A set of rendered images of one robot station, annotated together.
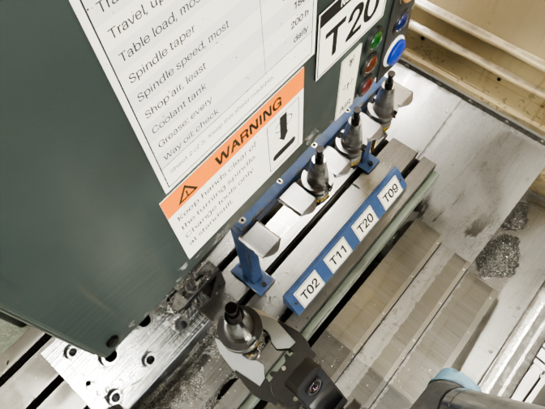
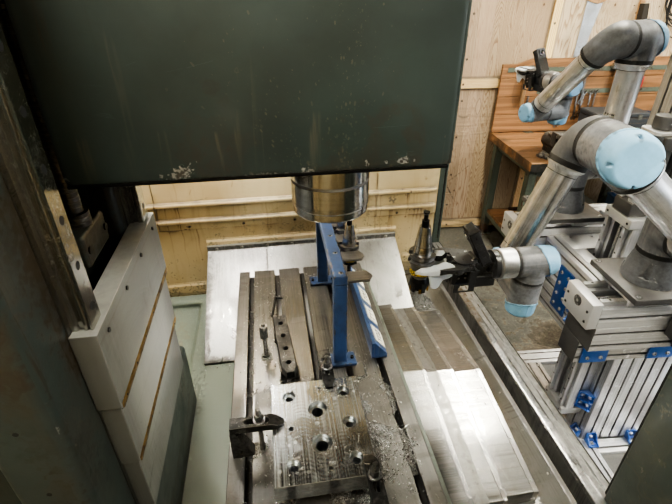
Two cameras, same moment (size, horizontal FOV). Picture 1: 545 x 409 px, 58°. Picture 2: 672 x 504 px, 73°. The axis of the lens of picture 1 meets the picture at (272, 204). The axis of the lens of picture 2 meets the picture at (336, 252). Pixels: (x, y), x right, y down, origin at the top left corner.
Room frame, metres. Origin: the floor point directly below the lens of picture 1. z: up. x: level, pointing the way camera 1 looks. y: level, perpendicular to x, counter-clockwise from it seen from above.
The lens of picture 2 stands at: (-0.21, 0.90, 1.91)
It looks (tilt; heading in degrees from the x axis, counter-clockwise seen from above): 31 degrees down; 306
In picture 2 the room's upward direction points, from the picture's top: straight up
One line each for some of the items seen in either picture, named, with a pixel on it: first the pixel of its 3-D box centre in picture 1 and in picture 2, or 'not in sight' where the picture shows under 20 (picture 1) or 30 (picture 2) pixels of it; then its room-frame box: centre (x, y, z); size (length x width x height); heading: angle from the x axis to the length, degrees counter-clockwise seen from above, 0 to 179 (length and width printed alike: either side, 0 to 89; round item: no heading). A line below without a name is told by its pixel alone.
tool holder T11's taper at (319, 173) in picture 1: (318, 169); (349, 233); (0.47, -0.09, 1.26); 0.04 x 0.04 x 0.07
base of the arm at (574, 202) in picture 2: not in sight; (565, 194); (0.03, -0.91, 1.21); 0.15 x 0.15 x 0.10
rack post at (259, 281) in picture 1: (247, 254); (339, 324); (0.39, 0.06, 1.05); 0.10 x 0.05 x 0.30; 45
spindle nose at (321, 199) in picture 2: not in sight; (330, 180); (0.31, 0.21, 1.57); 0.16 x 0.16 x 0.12
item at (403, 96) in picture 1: (396, 94); not in sight; (0.66, -0.29, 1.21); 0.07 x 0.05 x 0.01; 45
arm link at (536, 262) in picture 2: not in sight; (532, 262); (-0.04, -0.14, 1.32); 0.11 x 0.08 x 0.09; 45
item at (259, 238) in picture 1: (262, 240); (359, 276); (0.35, 0.03, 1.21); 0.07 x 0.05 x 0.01; 45
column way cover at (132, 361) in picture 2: not in sight; (147, 352); (0.63, 0.53, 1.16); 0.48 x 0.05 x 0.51; 135
